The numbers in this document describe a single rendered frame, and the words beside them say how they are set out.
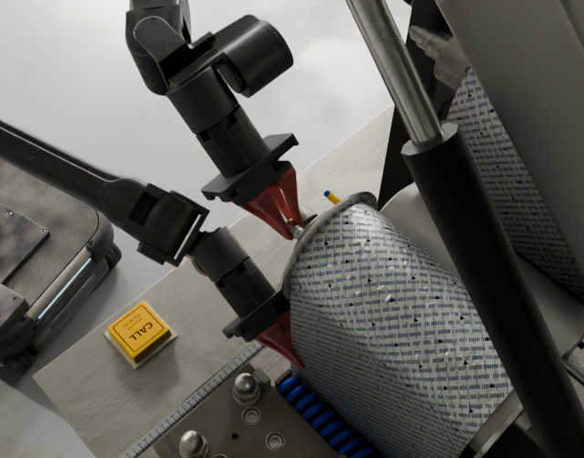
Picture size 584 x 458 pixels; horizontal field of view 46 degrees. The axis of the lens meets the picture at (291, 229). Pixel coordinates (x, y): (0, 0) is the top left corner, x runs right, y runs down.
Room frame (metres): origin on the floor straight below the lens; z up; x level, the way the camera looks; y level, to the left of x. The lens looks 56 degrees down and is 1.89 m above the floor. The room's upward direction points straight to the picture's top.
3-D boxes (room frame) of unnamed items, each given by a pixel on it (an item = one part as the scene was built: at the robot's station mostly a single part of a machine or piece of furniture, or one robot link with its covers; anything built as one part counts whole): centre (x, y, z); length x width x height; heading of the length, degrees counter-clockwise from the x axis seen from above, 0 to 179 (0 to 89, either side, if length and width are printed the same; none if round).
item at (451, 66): (0.59, -0.21, 1.33); 0.06 x 0.06 x 0.06; 44
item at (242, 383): (0.32, 0.06, 1.05); 0.04 x 0.04 x 0.04
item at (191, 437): (0.25, 0.12, 1.05); 0.04 x 0.04 x 0.04
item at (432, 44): (0.64, -0.16, 1.33); 0.06 x 0.03 x 0.03; 44
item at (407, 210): (0.40, -0.21, 1.17); 0.26 x 0.12 x 0.12; 44
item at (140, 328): (0.46, 0.24, 0.91); 0.07 x 0.07 x 0.02; 44
